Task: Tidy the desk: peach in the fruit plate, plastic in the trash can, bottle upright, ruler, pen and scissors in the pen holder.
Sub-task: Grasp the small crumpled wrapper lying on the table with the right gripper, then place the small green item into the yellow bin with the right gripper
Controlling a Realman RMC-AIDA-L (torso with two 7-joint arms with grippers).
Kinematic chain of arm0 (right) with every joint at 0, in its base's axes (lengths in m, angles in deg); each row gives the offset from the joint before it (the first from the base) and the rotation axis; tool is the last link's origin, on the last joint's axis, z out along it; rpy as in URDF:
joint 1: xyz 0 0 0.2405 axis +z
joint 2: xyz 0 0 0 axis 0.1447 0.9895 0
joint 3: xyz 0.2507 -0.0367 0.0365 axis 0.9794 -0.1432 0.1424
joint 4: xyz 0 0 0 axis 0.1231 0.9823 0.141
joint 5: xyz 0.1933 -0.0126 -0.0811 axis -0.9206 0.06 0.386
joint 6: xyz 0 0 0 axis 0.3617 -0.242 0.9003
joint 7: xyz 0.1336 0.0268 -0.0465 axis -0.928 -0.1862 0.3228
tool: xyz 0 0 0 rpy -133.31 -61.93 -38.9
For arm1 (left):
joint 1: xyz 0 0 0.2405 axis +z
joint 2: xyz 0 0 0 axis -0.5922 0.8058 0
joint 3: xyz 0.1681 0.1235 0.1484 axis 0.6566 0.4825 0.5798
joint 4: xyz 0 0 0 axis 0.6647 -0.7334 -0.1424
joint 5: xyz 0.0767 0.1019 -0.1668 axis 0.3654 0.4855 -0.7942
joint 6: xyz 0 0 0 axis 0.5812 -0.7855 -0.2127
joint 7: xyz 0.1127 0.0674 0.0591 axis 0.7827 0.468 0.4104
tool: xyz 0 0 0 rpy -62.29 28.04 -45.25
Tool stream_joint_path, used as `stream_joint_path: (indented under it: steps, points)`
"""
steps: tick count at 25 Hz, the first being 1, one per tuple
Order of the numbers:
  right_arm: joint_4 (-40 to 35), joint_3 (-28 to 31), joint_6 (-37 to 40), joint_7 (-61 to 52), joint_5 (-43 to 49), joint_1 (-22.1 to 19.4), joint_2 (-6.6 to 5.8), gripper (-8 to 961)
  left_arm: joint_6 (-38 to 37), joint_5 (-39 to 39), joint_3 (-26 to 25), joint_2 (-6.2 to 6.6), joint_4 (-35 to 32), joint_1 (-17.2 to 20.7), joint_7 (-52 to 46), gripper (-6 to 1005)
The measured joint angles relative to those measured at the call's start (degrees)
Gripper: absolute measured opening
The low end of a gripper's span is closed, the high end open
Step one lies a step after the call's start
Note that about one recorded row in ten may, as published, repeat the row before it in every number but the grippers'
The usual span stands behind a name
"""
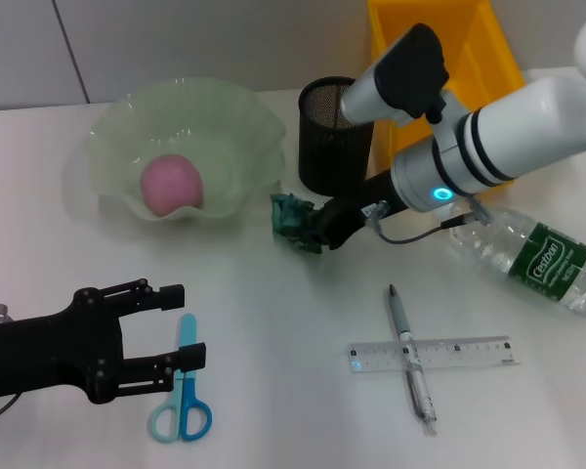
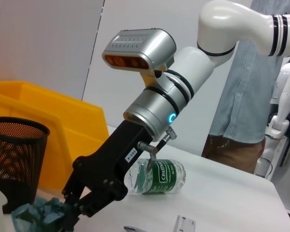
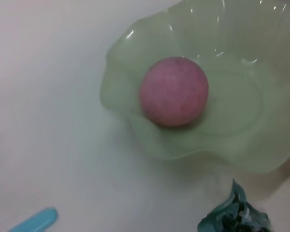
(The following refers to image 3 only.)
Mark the green plastic wrapper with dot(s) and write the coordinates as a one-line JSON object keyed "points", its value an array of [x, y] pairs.
{"points": [[232, 215]]}

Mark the green wavy glass fruit plate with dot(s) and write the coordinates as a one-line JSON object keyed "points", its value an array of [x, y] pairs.
{"points": [[244, 104]]}

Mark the pink peach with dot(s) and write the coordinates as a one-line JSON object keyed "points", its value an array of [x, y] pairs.
{"points": [[174, 93]]}

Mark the blue scissors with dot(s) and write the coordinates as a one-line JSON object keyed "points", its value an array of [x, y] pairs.
{"points": [[36, 220]]}

